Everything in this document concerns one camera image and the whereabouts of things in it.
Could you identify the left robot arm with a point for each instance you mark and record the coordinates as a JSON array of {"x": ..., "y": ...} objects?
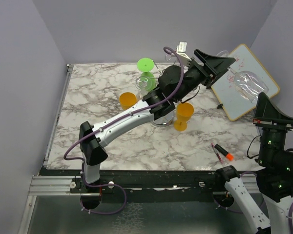
[{"x": 173, "y": 85}]

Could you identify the green plastic wine glass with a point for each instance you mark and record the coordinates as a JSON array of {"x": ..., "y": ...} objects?
[{"x": 145, "y": 66}]

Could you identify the red pen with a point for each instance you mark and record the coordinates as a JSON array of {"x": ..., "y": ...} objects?
[{"x": 216, "y": 152}]

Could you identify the small whiteboard yellow frame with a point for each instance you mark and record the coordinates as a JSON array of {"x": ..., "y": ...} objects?
[{"x": 236, "y": 111}]

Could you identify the chrome wine glass rack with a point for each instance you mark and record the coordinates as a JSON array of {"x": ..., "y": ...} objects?
[{"x": 164, "y": 121}]

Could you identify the clear wine glass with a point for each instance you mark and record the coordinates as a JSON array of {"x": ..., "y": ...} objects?
[
  {"x": 243, "y": 82},
  {"x": 143, "y": 84}
]

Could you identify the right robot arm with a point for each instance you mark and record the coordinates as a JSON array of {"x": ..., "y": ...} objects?
[{"x": 274, "y": 180}]

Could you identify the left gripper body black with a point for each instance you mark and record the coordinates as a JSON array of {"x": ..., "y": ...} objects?
[{"x": 195, "y": 75}]

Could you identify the black orange highlighter marker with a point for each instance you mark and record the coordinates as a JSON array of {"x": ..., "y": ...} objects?
[{"x": 224, "y": 152}]

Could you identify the orange plastic goblet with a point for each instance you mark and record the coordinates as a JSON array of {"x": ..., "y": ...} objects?
[
  {"x": 127, "y": 100},
  {"x": 184, "y": 112}
]

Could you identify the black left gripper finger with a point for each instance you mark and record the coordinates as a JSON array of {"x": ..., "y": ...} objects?
[
  {"x": 209, "y": 62},
  {"x": 217, "y": 74}
]

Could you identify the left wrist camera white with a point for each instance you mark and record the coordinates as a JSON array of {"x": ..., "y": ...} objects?
[{"x": 181, "y": 51}]

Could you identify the black front rail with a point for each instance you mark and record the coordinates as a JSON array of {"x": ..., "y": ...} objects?
[{"x": 143, "y": 186}]

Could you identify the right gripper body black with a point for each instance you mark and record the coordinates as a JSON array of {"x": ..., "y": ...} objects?
[{"x": 273, "y": 134}]

